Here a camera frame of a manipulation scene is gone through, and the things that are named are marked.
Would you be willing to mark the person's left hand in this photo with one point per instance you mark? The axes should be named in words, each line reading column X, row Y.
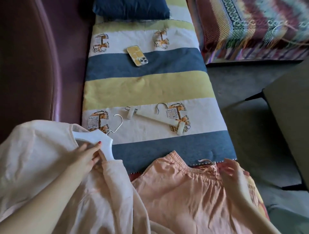
column 84, row 158

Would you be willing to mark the person's right hand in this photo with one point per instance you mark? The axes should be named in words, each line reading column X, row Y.
column 235, row 179

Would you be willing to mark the person's right fingers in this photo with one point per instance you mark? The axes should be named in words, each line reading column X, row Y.
column 230, row 166

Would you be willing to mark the person's left thumb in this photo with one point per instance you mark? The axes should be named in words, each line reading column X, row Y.
column 99, row 157

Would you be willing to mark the white plastic clothes hanger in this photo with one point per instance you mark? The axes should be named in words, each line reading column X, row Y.
column 96, row 138

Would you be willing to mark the person's left forearm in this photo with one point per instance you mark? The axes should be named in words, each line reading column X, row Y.
column 43, row 200

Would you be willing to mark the person's right forearm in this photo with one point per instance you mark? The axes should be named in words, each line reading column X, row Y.
column 258, row 214

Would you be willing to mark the orange patterned bedsheet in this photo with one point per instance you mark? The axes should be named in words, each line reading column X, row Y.
column 257, row 195

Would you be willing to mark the peach elastic waist shorts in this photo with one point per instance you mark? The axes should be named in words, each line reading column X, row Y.
column 181, row 192

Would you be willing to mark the cream pink sweatshirt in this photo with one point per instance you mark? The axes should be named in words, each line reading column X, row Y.
column 36, row 156

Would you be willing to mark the white clip trouser hanger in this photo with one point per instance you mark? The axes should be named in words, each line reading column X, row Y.
column 150, row 118

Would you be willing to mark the dark low table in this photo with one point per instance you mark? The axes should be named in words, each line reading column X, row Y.
column 289, row 115

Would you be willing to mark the striped quilted mattress pad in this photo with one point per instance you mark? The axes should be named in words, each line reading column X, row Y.
column 144, row 89

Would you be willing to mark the phone with yellow case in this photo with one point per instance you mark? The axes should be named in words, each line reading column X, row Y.
column 137, row 55

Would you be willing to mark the purple sofa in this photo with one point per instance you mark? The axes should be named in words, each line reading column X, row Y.
column 29, row 72

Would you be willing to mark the multicoloured woven blanket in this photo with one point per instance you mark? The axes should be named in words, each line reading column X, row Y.
column 248, row 26

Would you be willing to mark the dark blue pillow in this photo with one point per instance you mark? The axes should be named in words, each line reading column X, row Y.
column 130, row 9

